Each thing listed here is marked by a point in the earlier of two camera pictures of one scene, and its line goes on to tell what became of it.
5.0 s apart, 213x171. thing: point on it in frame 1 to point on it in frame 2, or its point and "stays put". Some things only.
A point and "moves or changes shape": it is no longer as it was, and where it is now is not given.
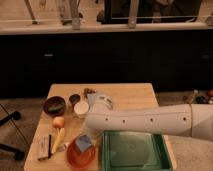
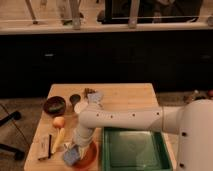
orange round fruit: [58, 122] stays put
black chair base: [17, 154] stays put
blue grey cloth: [83, 142] moves or changes shape
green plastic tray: [135, 151] stays put
